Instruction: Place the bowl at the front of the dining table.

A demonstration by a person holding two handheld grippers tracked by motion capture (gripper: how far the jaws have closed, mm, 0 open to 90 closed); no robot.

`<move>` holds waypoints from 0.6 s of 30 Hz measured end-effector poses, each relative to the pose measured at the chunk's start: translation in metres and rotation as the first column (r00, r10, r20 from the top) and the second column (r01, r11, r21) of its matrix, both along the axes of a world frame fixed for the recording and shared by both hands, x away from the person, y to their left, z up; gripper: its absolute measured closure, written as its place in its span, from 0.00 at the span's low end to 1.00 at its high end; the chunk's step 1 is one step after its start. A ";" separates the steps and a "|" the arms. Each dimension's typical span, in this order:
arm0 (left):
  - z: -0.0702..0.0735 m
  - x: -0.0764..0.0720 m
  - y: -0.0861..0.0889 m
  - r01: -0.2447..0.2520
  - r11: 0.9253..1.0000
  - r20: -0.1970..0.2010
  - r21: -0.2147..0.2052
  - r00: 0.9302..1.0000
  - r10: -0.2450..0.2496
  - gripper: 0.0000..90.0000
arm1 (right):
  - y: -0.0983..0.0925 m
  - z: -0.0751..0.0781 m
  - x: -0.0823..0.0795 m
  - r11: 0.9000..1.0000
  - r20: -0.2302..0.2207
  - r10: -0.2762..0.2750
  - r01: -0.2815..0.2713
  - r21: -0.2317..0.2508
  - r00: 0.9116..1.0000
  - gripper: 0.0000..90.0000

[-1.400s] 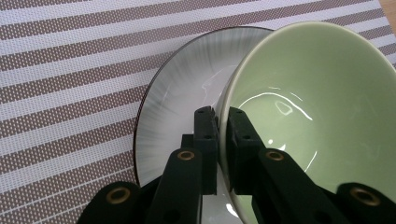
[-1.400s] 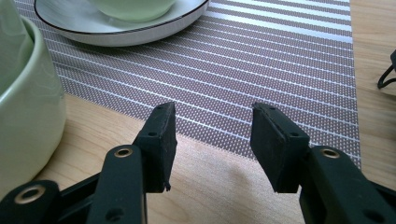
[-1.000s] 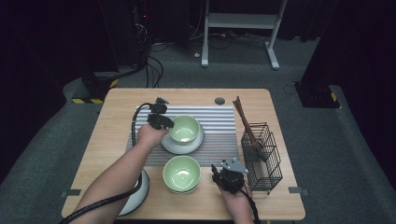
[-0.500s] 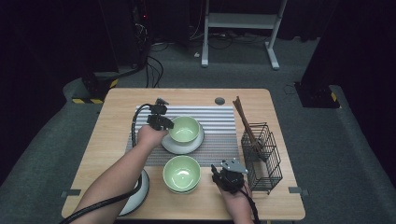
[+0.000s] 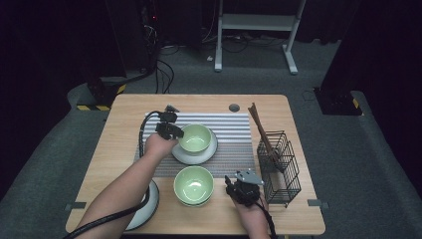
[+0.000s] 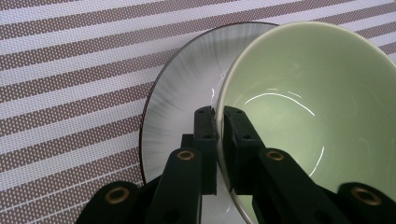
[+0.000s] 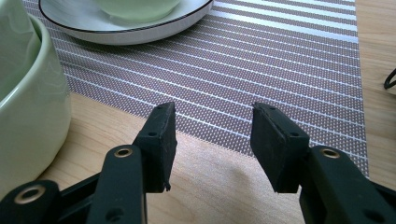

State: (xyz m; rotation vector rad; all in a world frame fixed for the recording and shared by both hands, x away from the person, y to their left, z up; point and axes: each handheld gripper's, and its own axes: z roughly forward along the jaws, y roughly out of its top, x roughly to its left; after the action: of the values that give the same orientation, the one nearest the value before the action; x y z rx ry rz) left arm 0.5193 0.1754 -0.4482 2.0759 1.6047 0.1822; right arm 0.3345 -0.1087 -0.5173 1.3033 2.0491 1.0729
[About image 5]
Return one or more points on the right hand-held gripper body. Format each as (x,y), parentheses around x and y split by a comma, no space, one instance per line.
(245,194)

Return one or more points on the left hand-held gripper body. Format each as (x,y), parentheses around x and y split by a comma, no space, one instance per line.
(166,127)

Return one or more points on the pale green ceramic bowl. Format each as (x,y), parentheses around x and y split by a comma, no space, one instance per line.
(195,205)
(194,184)
(195,137)

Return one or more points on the white plate with dark rim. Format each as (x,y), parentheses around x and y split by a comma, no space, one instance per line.
(149,212)
(199,159)

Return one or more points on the person's left hand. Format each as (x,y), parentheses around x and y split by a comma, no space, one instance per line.
(157,146)

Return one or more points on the person's right hand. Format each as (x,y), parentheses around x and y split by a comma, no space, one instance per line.
(252,217)

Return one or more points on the brown white striped placemat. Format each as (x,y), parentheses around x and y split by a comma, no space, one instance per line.
(232,132)

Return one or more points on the grey round table grommet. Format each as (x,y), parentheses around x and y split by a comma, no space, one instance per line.
(234,108)

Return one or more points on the bundle of brown chopsticks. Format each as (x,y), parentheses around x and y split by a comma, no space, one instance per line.
(262,131)

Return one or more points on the black stand base yellow stripes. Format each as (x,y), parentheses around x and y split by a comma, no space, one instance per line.
(99,93)
(335,103)

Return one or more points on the small white plug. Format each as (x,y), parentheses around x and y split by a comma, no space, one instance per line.
(209,58)

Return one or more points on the dark equipment rack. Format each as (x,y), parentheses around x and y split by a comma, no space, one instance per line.
(152,20)

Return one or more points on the black curtain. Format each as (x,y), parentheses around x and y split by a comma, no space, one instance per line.
(49,66)
(381,49)

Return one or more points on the white metal stand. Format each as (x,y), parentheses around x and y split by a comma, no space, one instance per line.
(255,22)

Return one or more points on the grey table bracket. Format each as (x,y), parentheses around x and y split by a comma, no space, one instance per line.
(317,203)
(75,206)

